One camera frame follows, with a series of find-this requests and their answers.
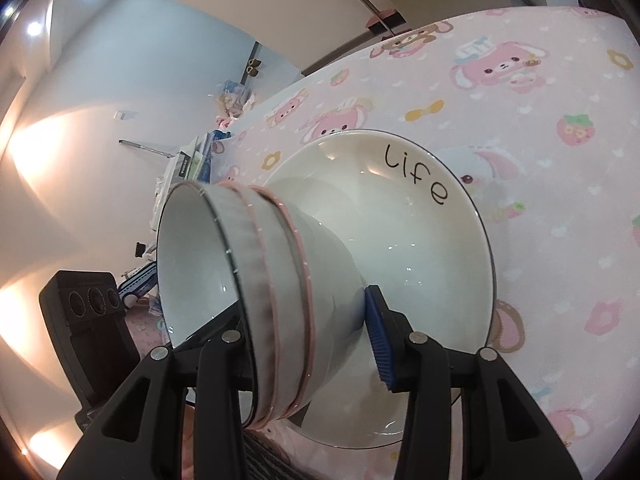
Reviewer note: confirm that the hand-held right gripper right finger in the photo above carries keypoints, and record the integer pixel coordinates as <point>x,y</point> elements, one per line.
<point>377,340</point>

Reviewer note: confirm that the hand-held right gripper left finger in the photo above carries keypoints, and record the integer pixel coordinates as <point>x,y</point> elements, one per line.
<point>220,355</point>

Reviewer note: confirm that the pink-rimmed white bowl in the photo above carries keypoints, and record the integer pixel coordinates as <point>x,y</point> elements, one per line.
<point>290,310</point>
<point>335,320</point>

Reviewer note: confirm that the white plate with black rim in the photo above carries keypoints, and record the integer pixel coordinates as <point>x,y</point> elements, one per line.
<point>415,240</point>

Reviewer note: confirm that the blue cartoon bag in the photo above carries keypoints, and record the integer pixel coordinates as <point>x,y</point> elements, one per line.
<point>135,285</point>

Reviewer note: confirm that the grey striped cloth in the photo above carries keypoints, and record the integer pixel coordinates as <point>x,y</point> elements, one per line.
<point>272,462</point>

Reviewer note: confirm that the blue book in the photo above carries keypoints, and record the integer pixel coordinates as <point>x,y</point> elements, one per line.
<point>212,152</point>

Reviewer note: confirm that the thin white rod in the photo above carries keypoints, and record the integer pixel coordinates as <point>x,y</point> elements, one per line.
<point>145,146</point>

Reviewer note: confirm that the pink printed tablecloth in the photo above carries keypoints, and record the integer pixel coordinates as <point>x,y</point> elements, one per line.
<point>550,210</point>

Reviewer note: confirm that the clear plastic bag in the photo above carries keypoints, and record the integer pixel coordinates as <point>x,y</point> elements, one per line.
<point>235,92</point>

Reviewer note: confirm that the pair of brown shoes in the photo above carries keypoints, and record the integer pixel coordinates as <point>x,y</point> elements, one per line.
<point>252,66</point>

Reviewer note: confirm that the round ceiling light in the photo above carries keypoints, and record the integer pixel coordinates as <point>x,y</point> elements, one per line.
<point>34,28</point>

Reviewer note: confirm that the white wall switch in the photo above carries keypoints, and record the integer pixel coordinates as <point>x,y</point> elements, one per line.
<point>125,115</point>

